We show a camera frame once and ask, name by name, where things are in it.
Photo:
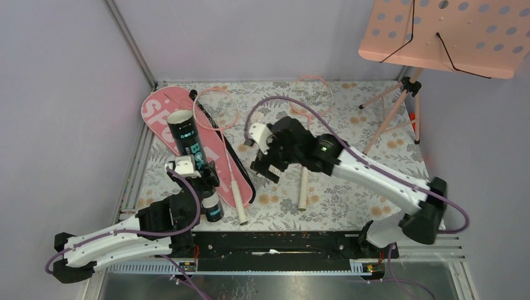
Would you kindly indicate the pink badminton racket right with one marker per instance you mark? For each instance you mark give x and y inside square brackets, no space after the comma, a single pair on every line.
[316,93]

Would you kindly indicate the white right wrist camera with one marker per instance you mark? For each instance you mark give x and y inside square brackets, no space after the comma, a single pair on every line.
[260,135]

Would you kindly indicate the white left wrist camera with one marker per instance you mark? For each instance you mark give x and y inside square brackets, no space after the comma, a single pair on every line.
[184,164]

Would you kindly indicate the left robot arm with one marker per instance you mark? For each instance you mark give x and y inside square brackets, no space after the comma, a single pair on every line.
[163,228]

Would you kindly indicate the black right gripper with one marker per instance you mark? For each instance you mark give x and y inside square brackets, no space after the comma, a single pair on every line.
[263,162]

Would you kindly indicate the black shuttlecock tube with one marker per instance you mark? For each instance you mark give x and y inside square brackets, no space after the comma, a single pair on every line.
[186,137]

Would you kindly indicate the floral patterned table mat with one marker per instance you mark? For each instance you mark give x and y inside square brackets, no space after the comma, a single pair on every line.
[331,203]

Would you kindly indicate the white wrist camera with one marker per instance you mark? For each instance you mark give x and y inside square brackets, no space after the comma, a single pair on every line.
[260,135]
[184,164]

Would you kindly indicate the pink perforated music stand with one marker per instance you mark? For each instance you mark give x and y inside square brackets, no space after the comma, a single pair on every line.
[486,39]

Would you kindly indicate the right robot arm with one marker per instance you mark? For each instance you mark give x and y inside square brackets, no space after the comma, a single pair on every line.
[421,210]

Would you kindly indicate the pink badminton racket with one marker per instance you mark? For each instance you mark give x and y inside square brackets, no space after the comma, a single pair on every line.
[316,93]
[214,109]

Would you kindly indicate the pink badminton racket left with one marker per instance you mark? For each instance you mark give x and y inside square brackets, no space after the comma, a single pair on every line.
[214,109]

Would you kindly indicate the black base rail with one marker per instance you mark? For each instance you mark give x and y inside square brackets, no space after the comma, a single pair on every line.
[277,251]

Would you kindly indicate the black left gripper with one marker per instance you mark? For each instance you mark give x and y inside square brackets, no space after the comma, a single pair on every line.
[211,180]

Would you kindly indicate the pink sport racket bag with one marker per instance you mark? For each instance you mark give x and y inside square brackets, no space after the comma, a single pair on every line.
[165,101]

